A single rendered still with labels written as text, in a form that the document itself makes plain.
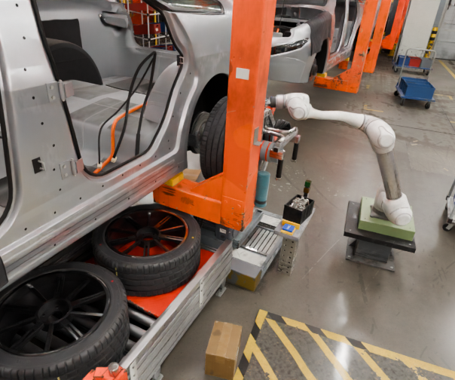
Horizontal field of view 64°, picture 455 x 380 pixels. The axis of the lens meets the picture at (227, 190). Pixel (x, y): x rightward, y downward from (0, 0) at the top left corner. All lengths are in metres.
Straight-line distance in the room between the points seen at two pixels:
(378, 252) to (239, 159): 1.52
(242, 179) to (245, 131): 0.29
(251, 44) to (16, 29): 0.99
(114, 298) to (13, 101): 0.98
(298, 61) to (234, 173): 3.19
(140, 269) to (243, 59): 1.22
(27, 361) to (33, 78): 1.10
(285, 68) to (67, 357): 4.21
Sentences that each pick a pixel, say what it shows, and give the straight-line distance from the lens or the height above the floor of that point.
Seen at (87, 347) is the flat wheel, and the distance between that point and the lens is 1.75.
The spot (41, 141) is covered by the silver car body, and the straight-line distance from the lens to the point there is 1.61.
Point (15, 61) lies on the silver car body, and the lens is 1.53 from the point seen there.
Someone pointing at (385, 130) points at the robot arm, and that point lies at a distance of 2.43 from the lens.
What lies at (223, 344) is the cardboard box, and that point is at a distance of 2.11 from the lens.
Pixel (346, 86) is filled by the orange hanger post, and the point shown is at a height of 0.60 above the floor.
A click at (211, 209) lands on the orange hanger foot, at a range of 2.30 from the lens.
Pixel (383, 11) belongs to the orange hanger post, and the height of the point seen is 1.60.
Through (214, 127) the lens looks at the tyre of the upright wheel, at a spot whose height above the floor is 1.04.
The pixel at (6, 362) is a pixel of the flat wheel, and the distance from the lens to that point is 1.81.
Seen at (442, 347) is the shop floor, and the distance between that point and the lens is 2.76.
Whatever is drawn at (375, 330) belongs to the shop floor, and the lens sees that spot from 2.65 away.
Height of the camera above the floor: 1.85
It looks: 29 degrees down
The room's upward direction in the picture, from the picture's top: 4 degrees clockwise
